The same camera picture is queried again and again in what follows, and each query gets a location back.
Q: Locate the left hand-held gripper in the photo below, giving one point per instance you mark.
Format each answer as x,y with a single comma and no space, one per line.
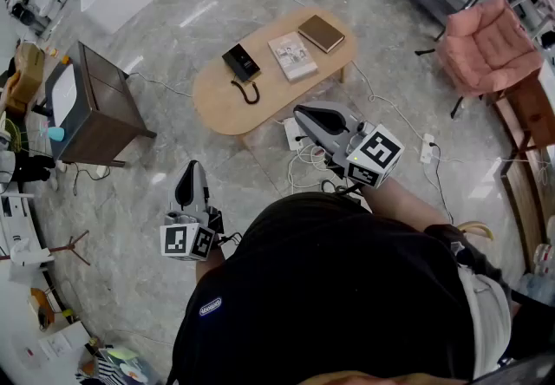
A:
182,240

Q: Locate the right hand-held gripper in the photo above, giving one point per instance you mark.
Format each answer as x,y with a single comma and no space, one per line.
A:
375,153

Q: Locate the grey photo-cover book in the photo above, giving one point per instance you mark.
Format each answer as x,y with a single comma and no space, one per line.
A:
292,56

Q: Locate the brown leather book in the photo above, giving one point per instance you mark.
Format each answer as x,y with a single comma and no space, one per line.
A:
321,33

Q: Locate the pink upholstered armchair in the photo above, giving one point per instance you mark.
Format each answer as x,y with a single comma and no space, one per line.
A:
485,45

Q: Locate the person's left forearm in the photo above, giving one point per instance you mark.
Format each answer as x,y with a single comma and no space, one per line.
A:
208,266

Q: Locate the person's right forearm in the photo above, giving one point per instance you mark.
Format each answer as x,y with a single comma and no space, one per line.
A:
403,205

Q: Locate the wooden coffee table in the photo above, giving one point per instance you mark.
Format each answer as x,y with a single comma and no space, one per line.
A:
277,93

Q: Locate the white power strip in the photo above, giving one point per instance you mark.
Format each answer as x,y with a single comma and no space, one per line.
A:
427,151
291,134

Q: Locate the black telephone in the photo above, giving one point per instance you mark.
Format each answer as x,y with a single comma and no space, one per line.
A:
240,62

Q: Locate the dark wooden sink cabinet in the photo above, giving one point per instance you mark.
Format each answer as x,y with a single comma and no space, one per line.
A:
108,101

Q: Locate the wooden tripod stand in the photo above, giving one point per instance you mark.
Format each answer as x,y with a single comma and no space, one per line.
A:
71,246

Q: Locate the teal spray bottle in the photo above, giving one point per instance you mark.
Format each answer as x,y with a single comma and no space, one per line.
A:
54,132

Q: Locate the person's black shirt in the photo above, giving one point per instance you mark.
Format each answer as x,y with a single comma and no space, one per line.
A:
325,296

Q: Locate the small wooden chair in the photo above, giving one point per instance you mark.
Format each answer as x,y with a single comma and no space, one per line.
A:
474,228

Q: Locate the striped black white bag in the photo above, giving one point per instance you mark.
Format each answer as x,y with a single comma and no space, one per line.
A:
108,368

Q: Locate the brown wooden sink cabinet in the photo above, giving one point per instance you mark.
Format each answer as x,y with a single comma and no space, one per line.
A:
533,110

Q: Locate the wooden slat pallet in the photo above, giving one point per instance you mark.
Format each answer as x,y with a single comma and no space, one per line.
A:
520,201

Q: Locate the cardboard box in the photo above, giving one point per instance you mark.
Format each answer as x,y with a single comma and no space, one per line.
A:
28,67

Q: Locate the shrink-wrapped water bottle pack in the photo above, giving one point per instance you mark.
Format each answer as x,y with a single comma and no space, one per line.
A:
550,227
545,259

